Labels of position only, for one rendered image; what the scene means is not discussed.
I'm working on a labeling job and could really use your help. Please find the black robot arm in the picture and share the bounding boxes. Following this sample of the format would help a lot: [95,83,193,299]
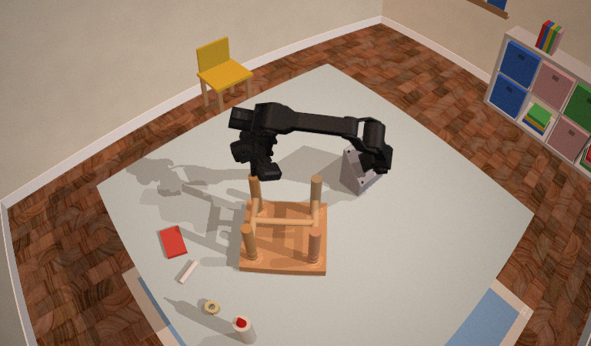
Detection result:
[228,102,393,175]

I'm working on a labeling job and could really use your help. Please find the tan wooden stool legs with crossbar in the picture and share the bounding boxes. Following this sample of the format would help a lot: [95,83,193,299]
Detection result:
[240,173,322,264]

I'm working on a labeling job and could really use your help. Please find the orange-brown wooden stool seat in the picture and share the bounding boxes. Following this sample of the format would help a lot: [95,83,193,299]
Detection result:
[239,201,327,276]

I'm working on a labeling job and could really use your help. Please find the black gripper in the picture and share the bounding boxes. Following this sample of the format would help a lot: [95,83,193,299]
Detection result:
[239,131,282,181]

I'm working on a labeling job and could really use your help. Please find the tan roll of masking tape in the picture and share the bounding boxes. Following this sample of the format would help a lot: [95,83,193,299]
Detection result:
[205,301,220,315]

